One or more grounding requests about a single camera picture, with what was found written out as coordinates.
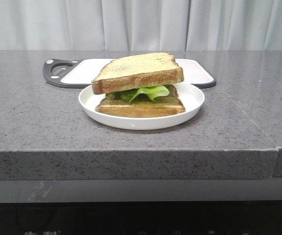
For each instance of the green lettuce leaf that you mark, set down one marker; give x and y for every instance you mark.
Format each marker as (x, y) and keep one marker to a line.
(150, 92)

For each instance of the toasted bread slice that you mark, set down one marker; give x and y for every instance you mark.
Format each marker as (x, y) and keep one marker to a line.
(142, 107)
(137, 71)

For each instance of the white round plate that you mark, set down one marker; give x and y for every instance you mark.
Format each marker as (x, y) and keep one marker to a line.
(191, 96)

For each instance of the white cutting board black rim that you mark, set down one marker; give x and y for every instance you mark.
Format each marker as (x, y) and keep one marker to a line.
(80, 73)

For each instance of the grey curtain backdrop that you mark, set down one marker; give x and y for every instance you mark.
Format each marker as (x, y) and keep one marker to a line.
(138, 25)

